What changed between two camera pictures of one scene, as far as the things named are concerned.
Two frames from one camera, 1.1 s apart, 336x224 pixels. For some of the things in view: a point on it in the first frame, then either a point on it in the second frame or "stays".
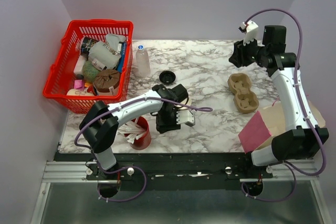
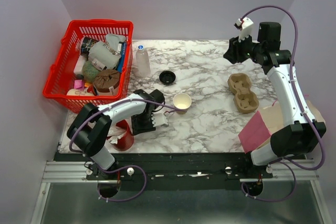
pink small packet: (79, 84) stays
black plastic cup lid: (167, 77) stays
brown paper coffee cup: (189, 103) stays
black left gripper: (163, 127) → (137, 129)
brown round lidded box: (105, 78) stays
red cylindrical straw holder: (144, 141) → (125, 142)
